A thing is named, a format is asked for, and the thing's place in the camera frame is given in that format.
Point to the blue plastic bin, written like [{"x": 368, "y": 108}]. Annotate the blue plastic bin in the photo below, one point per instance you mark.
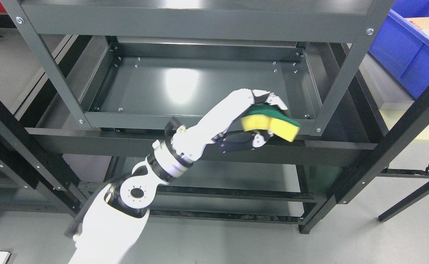
[{"x": 402, "y": 48}]

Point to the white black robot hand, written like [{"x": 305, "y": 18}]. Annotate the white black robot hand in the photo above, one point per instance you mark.
[{"x": 192, "y": 142}]

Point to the green yellow sponge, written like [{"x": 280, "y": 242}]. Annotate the green yellow sponge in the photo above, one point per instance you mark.
[{"x": 270, "y": 118}]

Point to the black metal shelf rack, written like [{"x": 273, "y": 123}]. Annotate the black metal shelf rack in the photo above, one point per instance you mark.
[{"x": 253, "y": 176}]

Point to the grey metal shelving unit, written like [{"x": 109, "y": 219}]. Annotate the grey metal shelving unit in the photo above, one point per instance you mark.
[{"x": 134, "y": 64}]

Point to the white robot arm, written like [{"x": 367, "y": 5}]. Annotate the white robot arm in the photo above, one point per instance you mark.
[{"x": 112, "y": 222}]

